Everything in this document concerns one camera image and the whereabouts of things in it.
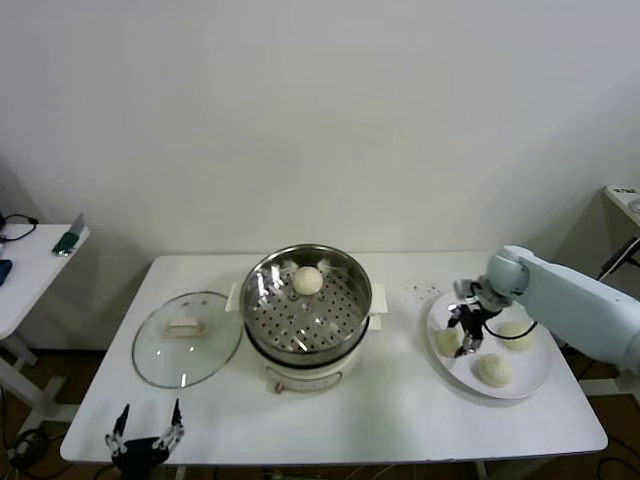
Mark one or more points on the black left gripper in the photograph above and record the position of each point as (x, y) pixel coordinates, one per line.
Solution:
(140, 455)

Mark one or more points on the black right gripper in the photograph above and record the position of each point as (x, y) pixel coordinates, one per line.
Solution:
(472, 322)

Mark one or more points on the white steamed baozi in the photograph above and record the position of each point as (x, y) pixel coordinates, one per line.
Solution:
(493, 370)
(307, 281)
(447, 344)
(519, 342)

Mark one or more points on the round glass lid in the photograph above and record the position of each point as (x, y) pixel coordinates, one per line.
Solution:
(170, 360)

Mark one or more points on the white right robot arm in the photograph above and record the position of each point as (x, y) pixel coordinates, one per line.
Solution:
(565, 295)

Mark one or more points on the stainless steel steamer basket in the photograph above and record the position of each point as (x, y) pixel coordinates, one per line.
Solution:
(345, 310)

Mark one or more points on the scattered brown crumbs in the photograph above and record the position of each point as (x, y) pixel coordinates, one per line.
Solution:
(415, 288)

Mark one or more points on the white round plate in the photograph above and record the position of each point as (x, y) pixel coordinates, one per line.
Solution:
(525, 372)

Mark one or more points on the white electric cooker base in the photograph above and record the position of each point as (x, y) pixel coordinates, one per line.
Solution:
(310, 372)

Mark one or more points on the white side table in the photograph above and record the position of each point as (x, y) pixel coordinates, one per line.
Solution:
(35, 270)

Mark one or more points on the green flat device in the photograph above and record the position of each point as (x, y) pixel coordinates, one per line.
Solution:
(67, 242)

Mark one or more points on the blue object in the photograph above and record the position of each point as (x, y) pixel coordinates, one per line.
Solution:
(4, 272)

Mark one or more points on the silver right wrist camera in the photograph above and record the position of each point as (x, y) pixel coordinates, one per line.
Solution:
(464, 289)

